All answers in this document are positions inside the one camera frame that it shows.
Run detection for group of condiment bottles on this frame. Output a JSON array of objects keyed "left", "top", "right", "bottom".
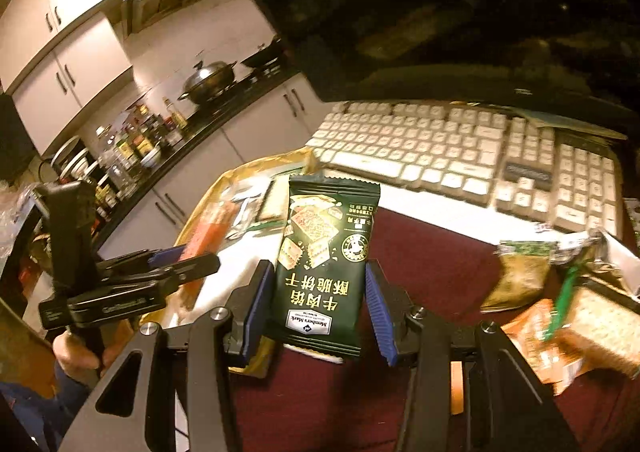
[{"left": 95, "top": 97, "right": 189, "bottom": 220}]

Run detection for white lower kitchen cabinets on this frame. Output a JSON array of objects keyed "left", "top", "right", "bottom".
[{"left": 95, "top": 72, "right": 337, "bottom": 258}]

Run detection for black monitor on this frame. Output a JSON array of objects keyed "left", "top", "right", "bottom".
[{"left": 200, "top": 0, "right": 640, "bottom": 114}]

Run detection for dark red table mat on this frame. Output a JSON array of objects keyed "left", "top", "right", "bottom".
[{"left": 230, "top": 207, "right": 640, "bottom": 452}]

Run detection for clear orange plastic bag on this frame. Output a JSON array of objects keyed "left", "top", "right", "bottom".
[{"left": 140, "top": 147, "right": 323, "bottom": 378}]

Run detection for steel wok with lid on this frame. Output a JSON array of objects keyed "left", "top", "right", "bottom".
[{"left": 177, "top": 59, "right": 238, "bottom": 106}]

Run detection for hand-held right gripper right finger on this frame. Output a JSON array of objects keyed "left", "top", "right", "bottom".
[{"left": 364, "top": 261, "right": 583, "bottom": 452}]

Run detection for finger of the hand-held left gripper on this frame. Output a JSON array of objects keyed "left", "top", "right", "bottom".
[
  {"left": 97, "top": 246, "right": 190, "bottom": 274},
  {"left": 100, "top": 253, "right": 222, "bottom": 295}
]

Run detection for cracker packet with green edge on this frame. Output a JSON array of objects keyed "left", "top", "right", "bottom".
[{"left": 255, "top": 177, "right": 292, "bottom": 234}]

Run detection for black wok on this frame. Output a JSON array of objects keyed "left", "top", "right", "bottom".
[{"left": 240, "top": 34, "right": 284, "bottom": 71}]

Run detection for orange snack packet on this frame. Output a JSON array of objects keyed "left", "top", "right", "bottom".
[{"left": 500, "top": 299, "right": 586, "bottom": 395}]

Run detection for dark green snack packet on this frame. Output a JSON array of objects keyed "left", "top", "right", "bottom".
[{"left": 270, "top": 171, "right": 382, "bottom": 364}]

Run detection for person's left hand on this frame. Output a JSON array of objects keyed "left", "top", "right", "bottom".
[{"left": 52, "top": 319, "right": 133, "bottom": 381}]

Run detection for silver foil snack packet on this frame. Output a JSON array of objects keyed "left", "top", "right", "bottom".
[{"left": 550, "top": 227, "right": 640, "bottom": 294}]

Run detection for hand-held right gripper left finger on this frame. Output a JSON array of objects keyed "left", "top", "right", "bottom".
[{"left": 57, "top": 259, "right": 276, "bottom": 452}]

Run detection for clear cracker packet green strip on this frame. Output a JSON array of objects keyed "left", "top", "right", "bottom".
[{"left": 545, "top": 252, "right": 640, "bottom": 379}]

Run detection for green and gold snack packet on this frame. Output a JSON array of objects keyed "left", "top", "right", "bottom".
[{"left": 480, "top": 239, "right": 558, "bottom": 311}]

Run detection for white keyboard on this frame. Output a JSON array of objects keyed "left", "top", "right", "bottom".
[{"left": 305, "top": 99, "right": 623, "bottom": 238}]

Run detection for white round appliance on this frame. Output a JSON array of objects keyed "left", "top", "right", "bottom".
[{"left": 51, "top": 134, "right": 97, "bottom": 184}]

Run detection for white kitchen cabinets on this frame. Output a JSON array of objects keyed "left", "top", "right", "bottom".
[
  {"left": 0, "top": 0, "right": 217, "bottom": 144},
  {"left": 95, "top": 72, "right": 337, "bottom": 258}
]

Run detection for red snack packet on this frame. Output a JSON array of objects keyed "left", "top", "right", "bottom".
[{"left": 177, "top": 199, "right": 236, "bottom": 313}]

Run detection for white upper kitchen cabinets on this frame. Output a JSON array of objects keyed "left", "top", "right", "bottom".
[{"left": 0, "top": 0, "right": 217, "bottom": 144}]

